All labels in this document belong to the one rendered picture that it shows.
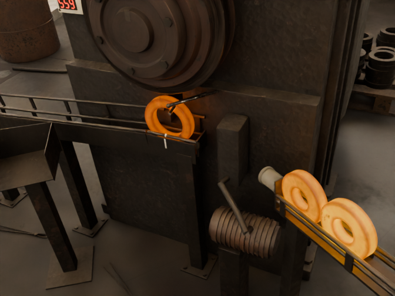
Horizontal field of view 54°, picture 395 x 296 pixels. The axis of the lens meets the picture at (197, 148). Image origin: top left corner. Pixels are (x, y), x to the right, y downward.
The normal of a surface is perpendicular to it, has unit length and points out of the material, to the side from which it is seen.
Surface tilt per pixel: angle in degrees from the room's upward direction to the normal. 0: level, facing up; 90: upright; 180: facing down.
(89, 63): 0
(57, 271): 0
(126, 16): 90
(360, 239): 90
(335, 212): 90
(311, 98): 0
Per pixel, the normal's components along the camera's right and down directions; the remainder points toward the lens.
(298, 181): -0.87, 0.35
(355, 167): -0.07, -0.80
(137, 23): -0.43, 0.57
